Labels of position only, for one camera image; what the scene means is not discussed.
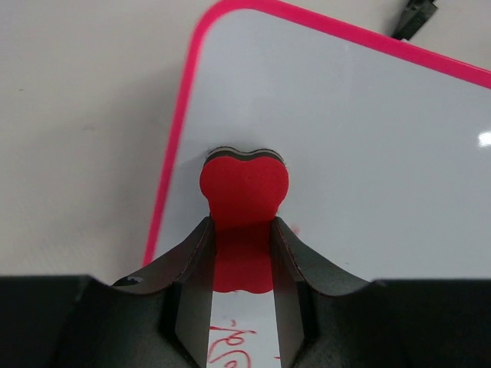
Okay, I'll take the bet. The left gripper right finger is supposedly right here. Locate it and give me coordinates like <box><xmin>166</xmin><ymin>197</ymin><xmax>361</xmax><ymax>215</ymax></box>
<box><xmin>270</xmin><ymin>218</ymin><xmax>490</xmax><ymax>367</ymax></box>

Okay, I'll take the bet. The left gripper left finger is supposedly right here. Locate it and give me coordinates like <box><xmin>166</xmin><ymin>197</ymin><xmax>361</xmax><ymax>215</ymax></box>
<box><xmin>1</xmin><ymin>218</ymin><xmax>213</xmax><ymax>367</ymax></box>

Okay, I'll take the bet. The red bone-shaped eraser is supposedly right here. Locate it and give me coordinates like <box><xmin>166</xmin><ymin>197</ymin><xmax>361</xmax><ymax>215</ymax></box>
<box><xmin>199</xmin><ymin>146</ymin><xmax>289</xmax><ymax>294</ymax></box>

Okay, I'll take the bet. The pink framed whiteboard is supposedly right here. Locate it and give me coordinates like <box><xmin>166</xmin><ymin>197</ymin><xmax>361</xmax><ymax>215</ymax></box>
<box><xmin>144</xmin><ymin>1</ymin><xmax>490</xmax><ymax>367</ymax></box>

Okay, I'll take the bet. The wire whiteboard stand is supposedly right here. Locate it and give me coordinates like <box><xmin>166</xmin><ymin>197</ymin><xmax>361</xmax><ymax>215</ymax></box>
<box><xmin>391</xmin><ymin>0</ymin><xmax>438</xmax><ymax>41</ymax></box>

